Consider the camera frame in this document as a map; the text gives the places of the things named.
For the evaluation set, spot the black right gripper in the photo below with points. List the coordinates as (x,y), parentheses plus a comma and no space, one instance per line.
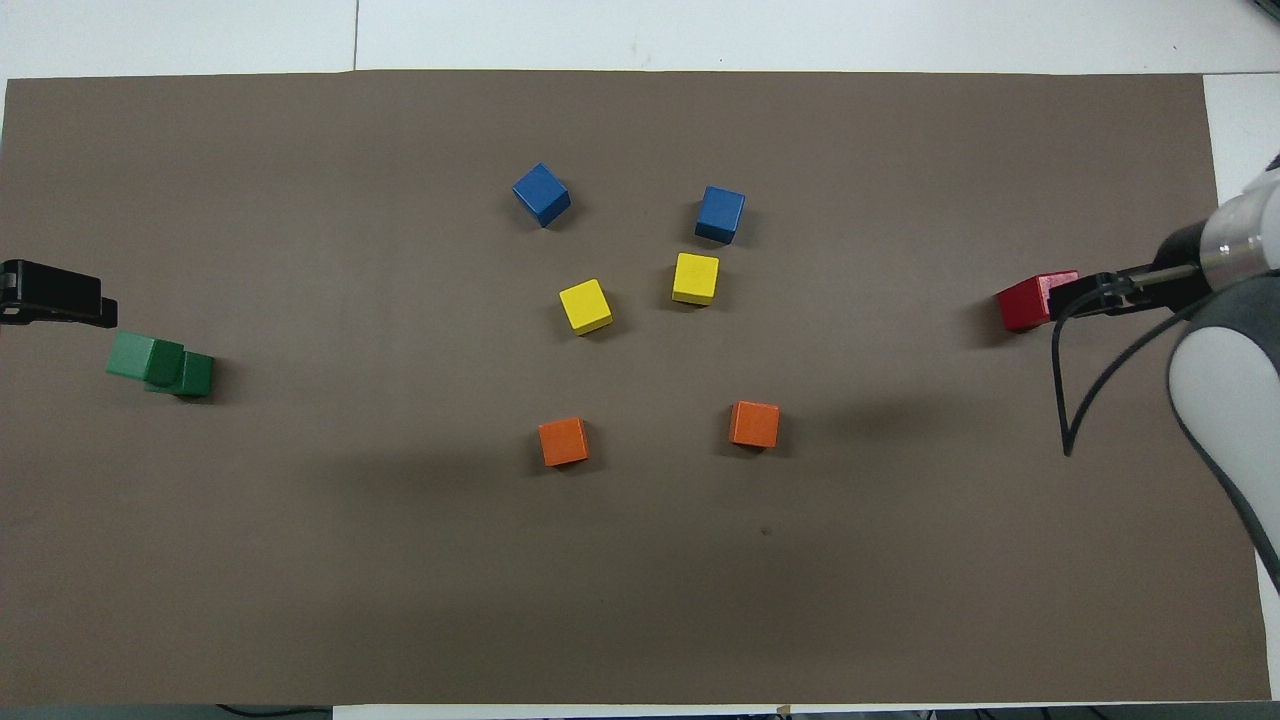
(1185,250)

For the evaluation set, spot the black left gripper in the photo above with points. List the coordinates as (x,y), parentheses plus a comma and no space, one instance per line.
(10,290)

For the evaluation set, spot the green wooden block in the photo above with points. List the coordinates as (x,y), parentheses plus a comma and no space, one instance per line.
(132,355)
(195,377)

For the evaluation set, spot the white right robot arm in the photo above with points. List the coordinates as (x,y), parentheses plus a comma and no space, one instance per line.
(1225,400)

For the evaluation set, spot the orange wooden block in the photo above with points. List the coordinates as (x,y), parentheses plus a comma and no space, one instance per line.
(563,441)
(755,424)

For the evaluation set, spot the blue wooden block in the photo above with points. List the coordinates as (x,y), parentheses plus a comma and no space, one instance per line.
(720,214)
(541,194)

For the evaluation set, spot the yellow wooden block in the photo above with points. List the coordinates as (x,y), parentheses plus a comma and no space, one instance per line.
(695,278)
(585,306)

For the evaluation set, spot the brown table mat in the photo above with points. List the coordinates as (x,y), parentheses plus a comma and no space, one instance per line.
(640,600)

